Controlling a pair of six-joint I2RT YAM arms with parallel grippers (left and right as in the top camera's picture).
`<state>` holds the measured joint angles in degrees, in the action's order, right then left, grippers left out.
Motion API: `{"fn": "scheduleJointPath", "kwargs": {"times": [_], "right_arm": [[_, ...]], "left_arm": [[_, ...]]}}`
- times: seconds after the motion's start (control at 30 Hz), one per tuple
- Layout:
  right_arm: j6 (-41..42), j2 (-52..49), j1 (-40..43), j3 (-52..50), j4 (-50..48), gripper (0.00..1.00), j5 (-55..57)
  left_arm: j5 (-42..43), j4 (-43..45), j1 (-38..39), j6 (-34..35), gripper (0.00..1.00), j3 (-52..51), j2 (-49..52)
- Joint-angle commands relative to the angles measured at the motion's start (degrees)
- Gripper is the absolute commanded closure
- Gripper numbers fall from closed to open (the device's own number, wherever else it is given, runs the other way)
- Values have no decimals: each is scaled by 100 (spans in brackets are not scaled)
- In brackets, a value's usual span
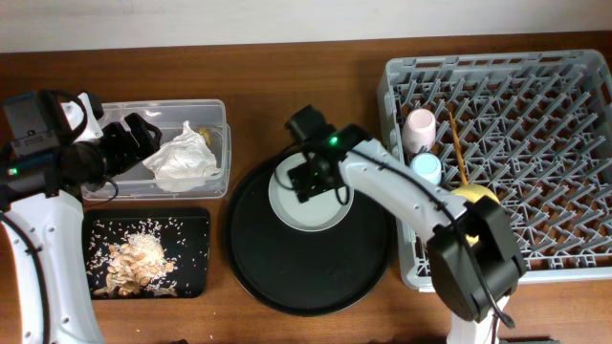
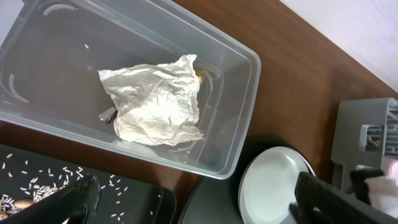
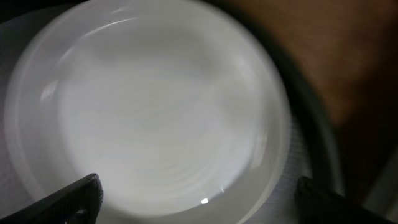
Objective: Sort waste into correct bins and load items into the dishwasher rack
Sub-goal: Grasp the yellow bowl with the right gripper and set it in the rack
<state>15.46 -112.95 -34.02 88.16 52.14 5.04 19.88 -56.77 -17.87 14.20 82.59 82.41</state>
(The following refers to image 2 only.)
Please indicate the grey round plate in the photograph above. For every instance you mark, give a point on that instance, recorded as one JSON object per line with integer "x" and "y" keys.
{"x": 267, "y": 186}

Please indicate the black round tray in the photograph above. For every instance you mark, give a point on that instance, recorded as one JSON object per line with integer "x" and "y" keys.
{"x": 216, "y": 201}

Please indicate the grey dishwasher rack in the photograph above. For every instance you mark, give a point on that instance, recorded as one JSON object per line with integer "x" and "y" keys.
{"x": 365, "y": 132}

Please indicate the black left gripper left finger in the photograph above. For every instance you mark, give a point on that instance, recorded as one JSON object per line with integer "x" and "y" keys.
{"x": 77, "y": 203}

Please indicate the pink cup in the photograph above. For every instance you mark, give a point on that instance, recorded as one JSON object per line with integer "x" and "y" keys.
{"x": 389, "y": 167}

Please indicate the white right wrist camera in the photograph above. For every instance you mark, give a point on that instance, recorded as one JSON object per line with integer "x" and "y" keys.
{"x": 383, "y": 194}

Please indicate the food scraps and rice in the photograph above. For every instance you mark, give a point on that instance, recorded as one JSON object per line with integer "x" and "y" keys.
{"x": 34, "y": 193}

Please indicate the clear plastic waste bin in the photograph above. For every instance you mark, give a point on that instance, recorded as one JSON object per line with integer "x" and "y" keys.
{"x": 52, "y": 51}

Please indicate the black rectangular tray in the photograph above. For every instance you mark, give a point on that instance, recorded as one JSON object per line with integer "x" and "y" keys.
{"x": 136, "y": 199}

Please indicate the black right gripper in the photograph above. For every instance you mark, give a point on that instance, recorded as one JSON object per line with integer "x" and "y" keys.
{"x": 358, "y": 185}

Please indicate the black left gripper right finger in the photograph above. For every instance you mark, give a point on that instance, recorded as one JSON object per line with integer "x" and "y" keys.
{"x": 320, "y": 202}

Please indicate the white paper napkin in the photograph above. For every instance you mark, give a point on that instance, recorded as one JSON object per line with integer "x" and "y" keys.
{"x": 155, "y": 104}

